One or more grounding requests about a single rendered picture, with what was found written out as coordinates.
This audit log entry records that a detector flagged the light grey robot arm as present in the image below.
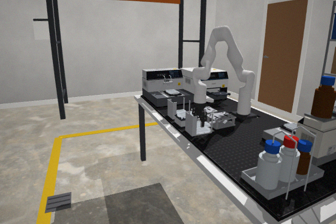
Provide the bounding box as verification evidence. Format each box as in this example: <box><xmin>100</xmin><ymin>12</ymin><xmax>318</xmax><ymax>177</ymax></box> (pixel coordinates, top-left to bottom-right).
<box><xmin>192</xmin><ymin>26</ymin><xmax>255</xmax><ymax>115</ymax></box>

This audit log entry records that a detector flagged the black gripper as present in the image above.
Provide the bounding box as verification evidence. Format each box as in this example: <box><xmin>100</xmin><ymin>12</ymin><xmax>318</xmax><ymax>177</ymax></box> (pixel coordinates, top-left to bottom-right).
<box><xmin>192</xmin><ymin>102</ymin><xmax>207</xmax><ymax>127</ymax></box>

